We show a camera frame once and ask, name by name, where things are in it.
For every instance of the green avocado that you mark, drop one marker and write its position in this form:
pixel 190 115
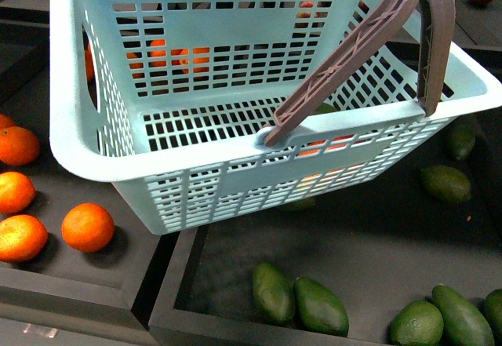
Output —
pixel 319 309
pixel 446 184
pixel 464 324
pixel 418 323
pixel 325 108
pixel 273 294

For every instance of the light blue plastic basket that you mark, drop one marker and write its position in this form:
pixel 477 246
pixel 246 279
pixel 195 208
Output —
pixel 170 100

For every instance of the red yellow mango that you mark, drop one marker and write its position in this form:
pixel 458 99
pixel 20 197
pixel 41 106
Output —
pixel 329 166

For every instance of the brown basket handle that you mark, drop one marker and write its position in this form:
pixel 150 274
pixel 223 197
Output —
pixel 436 33

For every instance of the orange tangerine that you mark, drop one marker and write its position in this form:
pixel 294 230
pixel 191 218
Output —
pixel 19 146
pixel 17 192
pixel 88 227
pixel 22 238

